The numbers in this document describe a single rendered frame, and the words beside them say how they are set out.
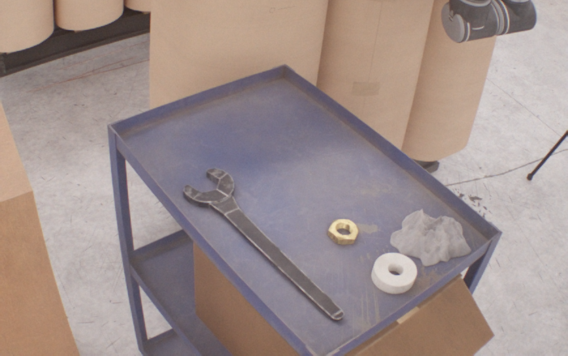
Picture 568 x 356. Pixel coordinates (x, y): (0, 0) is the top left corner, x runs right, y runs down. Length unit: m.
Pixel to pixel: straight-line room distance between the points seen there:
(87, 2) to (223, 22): 1.71
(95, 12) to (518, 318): 2.44
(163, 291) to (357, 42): 0.88
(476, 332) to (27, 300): 0.87
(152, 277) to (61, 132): 1.45
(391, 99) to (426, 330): 1.08
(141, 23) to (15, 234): 2.51
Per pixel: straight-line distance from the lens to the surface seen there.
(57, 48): 3.34
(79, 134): 2.73
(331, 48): 1.81
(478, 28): 1.49
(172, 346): 1.76
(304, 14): 1.55
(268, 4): 1.47
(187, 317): 1.35
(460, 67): 2.18
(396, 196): 1.13
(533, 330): 2.24
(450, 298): 1.08
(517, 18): 1.57
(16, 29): 3.04
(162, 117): 1.24
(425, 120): 2.27
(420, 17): 1.87
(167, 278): 1.42
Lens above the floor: 1.59
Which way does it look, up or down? 40 degrees down
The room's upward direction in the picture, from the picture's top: 7 degrees clockwise
